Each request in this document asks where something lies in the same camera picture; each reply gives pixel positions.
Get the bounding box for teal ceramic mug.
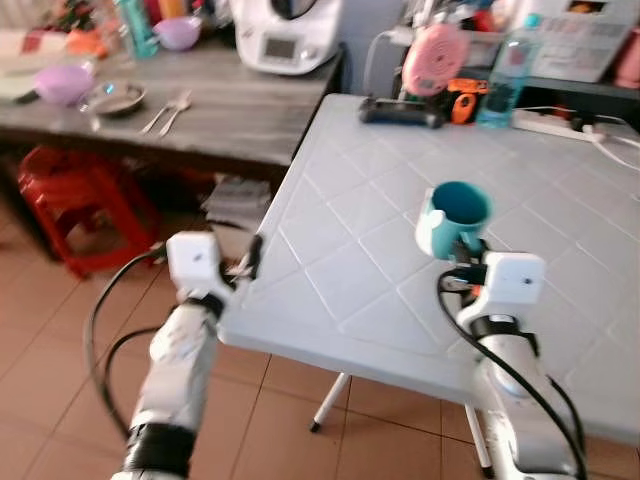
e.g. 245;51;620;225
415;181;494;262

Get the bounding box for grey stacked pile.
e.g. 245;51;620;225
202;177;274;237

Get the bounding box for white plastic folding table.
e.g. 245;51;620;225
217;93;640;477

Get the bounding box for grey wooden side table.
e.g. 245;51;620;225
0;42;347;183

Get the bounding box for orange black tool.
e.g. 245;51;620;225
447;78;490;126

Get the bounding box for white power strip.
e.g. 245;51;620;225
514;109;607;144

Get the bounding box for black elongated device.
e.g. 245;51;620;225
359;96;447;130

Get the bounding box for metal spoon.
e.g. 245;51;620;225
139;96;179;137

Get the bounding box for clear blue water bottle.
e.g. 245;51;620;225
477;13;542;129

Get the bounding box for red plastic stool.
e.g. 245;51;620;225
16;147;162;278

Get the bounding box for pink round appliance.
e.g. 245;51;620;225
401;22;472;99

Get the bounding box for metal plate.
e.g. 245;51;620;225
79;81;148;119

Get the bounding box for white kitchen appliance with display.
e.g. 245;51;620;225
229;0;345;77

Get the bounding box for small purple plastic bowl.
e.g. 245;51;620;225
154;16;205;52

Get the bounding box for white grey box appliance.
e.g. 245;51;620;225
519;0;640;84

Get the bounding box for pink plastic basket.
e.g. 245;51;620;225
611;29;640;90

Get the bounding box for teal plastic bottle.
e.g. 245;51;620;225
117;0;160;60

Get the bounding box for large purple plastic bowl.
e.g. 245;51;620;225
32;64;97;107

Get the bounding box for checked folded cloth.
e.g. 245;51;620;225
0;27;101;77

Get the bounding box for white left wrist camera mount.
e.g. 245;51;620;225
165;231;237;295

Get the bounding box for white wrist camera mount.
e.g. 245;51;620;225
165;231;237;295
477;251;549;322

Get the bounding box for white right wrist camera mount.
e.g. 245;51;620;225
477;251;549;322

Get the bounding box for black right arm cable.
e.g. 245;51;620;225
435;268;590;480

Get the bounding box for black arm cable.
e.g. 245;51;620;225
84;245;173;441
435;268;590;480

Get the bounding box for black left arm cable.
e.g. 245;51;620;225
84;245;173;441

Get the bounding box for white power cable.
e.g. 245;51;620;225
520;104;640;173

